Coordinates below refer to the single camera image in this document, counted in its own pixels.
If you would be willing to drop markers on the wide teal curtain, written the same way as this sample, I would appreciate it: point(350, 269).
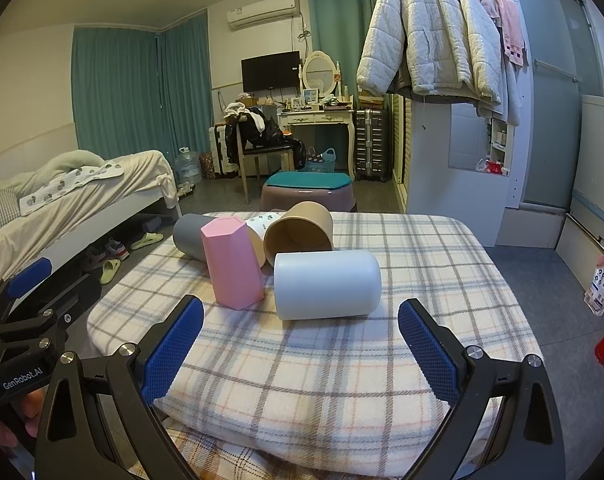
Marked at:
point(117, 90)

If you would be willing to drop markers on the pair of sneakers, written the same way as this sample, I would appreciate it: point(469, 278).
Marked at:
point(107, 252)

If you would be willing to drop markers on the oval vanity mirror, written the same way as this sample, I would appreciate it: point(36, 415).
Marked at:
point(318, 74)

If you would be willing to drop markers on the wooden chair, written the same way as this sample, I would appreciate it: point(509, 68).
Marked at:
point(262, 152)

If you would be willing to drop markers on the white wardrobe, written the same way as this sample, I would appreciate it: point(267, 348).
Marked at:
point(441, 175)

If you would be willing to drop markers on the white dressing table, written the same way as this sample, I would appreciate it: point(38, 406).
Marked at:
point(316, 119)

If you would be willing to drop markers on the printed plastic packet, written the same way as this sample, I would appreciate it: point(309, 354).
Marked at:
point(601, 287)

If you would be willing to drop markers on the narrow teal curtain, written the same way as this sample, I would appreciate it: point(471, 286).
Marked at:
point(337, 25)

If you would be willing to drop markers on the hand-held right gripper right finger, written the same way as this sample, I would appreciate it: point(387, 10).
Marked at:
point(426, 352)

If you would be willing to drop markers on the frosted glass door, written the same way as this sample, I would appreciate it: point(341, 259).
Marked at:
point(546, 110)

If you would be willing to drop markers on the patterned cloth strip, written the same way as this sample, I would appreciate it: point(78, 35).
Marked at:
point(67, 182)

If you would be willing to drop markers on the grey cup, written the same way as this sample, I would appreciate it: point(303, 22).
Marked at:
point(189, 237)

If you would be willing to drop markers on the white bed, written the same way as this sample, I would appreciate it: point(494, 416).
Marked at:
point(82, 205)

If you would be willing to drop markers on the white plastic cup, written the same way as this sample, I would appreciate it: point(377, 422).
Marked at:
point(327, 285)

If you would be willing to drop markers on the white puffer jacket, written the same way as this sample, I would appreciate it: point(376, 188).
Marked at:
point(426, 30)

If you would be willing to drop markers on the teal cushion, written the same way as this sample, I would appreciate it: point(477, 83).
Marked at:
point(307, 180)

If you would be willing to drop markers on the dark ribbed suitcase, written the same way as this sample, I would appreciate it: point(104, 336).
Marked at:
point(371, 145)

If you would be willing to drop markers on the brown paper cup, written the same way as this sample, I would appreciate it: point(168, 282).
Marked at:
point(302, 225)

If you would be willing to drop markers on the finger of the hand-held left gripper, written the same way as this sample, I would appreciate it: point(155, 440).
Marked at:
point(74, 297)
point(29, 278)

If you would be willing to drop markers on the white leaf-print cup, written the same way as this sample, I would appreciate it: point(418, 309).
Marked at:
point(257, 232)

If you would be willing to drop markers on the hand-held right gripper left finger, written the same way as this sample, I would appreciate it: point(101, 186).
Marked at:
point(174, 347)

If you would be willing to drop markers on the purple plastic stool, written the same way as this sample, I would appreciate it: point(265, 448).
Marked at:
point(307, 199)

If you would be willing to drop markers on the large water jug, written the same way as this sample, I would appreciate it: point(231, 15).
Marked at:
point(187, 167)

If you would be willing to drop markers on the white appliance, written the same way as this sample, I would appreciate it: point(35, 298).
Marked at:
point(599, 170)

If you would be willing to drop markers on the person's left hand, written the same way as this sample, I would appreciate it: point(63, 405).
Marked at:
point(26, 412)

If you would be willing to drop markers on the black television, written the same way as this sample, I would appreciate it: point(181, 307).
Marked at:
point(270, 71)

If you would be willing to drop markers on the green slipper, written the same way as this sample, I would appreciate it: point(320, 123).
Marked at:
point(110, 271)
point(148, 241)

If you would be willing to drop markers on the pink towel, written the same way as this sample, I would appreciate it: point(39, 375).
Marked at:
point(512, 30)

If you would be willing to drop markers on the pile of clothes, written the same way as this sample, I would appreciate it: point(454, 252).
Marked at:
point(262, 127)

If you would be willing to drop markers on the teal plastic basket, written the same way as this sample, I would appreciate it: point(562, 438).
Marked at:
point(321, 162)

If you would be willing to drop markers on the pink hexagonal cup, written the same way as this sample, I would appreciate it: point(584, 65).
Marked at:
point(232, 265)

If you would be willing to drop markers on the white suitcase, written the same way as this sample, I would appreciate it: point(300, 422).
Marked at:
point(221, 152)

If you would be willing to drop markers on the white air conditioner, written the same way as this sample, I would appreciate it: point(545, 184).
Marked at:
point(264, 12)

